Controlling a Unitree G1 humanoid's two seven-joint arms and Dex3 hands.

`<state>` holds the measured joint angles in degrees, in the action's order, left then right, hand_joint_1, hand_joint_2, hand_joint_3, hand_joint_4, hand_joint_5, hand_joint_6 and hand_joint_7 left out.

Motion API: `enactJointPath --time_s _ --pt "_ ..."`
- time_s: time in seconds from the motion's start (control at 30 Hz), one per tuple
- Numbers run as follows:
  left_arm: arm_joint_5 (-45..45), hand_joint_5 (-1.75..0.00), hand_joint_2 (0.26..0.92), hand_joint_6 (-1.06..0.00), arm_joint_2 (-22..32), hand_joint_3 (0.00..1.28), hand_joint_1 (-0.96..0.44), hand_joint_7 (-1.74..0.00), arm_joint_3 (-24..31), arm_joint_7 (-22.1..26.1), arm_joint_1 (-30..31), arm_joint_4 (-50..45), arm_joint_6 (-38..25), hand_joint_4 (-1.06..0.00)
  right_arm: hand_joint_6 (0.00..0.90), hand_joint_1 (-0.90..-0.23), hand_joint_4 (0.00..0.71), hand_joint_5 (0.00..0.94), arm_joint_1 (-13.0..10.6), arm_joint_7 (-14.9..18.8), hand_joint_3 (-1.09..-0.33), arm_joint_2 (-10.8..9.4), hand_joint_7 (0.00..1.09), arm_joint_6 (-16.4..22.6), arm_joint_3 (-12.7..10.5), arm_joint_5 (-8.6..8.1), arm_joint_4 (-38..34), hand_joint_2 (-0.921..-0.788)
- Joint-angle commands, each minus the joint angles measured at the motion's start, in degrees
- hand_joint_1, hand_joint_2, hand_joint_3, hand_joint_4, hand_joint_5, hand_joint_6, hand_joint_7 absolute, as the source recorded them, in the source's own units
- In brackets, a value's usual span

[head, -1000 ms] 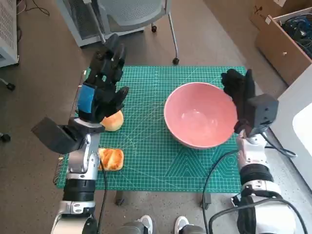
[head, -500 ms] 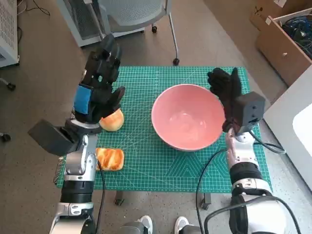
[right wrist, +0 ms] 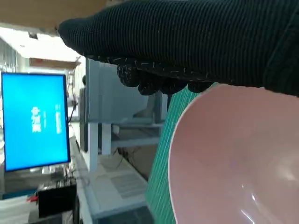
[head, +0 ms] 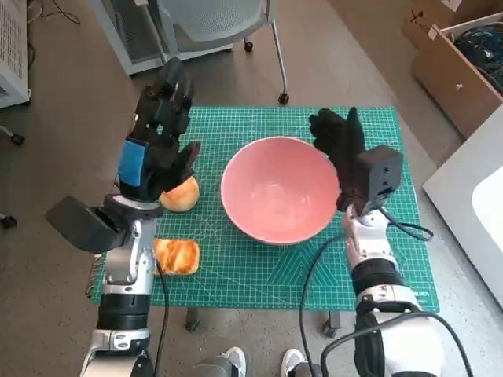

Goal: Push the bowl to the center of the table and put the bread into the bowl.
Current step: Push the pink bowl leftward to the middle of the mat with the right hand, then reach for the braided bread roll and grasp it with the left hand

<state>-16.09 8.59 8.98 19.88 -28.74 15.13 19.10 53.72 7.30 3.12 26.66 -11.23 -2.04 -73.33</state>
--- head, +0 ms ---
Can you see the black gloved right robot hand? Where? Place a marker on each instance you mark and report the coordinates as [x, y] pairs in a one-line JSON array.
[[342, 137]]

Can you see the pink bowl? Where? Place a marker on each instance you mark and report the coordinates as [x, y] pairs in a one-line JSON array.
[[275, 188]]

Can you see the round bread bun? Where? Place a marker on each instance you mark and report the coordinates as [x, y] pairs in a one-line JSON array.
[[182, 196]]

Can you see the square toasted bread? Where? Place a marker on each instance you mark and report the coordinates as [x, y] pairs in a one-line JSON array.
[[177, 255]]

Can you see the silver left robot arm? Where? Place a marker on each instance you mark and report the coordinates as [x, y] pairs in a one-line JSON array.
[[125, 275]]

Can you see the wooden crate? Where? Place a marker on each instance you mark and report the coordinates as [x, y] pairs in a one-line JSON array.
[[452, 90]]

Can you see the white table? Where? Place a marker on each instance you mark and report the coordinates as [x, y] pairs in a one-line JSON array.
[[463, 188]]

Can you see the brown cardboard box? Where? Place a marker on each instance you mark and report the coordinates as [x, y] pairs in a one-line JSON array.
[[420, 19]]

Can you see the green cutting mat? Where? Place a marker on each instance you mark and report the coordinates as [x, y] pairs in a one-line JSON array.
[[243, 275]]

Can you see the grey mesh chair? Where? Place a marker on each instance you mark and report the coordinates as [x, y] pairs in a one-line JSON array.
[[220, 19]]

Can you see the grey table leg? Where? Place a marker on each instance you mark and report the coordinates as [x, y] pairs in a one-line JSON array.
[[192, 320], [333, 322]]

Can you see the black chair caster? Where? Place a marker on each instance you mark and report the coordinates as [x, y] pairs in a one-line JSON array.
[[16, 138], [8, 220]]

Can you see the white perforated cabinet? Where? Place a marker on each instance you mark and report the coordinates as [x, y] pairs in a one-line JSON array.
[[13, 39]]

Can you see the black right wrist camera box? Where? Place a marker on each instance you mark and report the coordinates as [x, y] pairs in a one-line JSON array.
[[381, 173]]

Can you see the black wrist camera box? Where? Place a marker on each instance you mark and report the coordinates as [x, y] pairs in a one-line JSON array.
[[381, 173], [82, 224]]

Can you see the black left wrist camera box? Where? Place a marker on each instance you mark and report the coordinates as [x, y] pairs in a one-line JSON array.
[[82, 224]]

